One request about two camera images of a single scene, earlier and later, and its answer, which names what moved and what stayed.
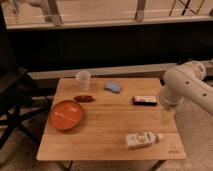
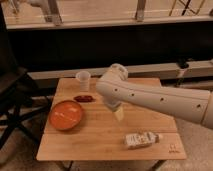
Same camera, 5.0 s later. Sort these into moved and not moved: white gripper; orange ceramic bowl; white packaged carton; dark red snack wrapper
Moved: white gripper
Not moved: dark red snack wrapper; orange ceramic bowl; white packaged carton
